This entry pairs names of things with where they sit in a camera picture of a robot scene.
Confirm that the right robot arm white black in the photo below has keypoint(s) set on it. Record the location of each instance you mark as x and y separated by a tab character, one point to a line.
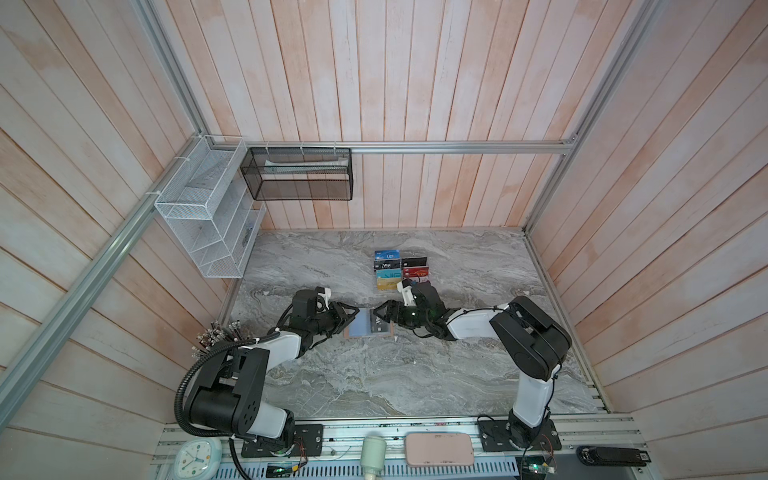
536	343

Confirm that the black stapler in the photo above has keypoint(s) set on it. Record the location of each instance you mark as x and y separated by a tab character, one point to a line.
612	456

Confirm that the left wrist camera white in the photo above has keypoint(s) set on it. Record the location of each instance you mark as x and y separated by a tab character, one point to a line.
324	295

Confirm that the grey credit card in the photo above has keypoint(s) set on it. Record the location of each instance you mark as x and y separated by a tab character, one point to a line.
379	326

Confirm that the white wire mesh shelf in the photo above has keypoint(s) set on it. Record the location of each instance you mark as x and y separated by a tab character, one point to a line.
208	206

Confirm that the white light bulb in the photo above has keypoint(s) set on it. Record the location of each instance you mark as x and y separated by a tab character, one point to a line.
372	459

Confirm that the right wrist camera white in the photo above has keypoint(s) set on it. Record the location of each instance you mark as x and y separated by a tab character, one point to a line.
404	287

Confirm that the pink rectangular case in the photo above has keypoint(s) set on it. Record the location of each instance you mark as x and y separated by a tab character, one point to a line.
438	449

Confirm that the white analog clock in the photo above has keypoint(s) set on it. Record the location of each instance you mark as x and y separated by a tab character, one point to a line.
198	459

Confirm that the black credit card left column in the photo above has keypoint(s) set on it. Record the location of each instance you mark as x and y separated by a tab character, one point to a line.
387	264

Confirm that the gold credit card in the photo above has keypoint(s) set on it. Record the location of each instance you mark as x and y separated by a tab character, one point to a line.
385	284

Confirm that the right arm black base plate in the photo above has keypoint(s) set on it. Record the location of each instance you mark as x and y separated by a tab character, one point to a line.
506	436

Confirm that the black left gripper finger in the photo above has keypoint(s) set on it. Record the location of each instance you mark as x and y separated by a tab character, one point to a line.
345	310
342	329

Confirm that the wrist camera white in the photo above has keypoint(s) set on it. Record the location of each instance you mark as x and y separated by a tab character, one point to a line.
324	295
404	287

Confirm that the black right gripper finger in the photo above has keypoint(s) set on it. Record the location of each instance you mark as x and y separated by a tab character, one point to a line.
388	309
390	321

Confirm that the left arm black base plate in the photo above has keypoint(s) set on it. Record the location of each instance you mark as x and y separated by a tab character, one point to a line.
307	438

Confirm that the bundle of coloured pens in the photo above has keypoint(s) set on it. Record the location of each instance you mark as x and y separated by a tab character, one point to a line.
216	333

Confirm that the black credit card right column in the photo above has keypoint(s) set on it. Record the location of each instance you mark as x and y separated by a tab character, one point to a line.
414	261

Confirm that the black credit card column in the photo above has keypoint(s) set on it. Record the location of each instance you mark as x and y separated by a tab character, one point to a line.
387	264
414	261

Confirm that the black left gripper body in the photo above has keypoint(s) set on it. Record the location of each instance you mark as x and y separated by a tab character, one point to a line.
324	321

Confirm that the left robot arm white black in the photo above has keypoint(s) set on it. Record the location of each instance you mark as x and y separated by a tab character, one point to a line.
222	393

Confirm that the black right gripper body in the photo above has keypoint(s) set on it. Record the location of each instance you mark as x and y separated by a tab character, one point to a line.
410	316

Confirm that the black mesh basket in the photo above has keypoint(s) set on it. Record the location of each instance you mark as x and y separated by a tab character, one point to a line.
298	173

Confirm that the red credit card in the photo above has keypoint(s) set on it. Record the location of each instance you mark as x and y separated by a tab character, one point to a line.
415	272

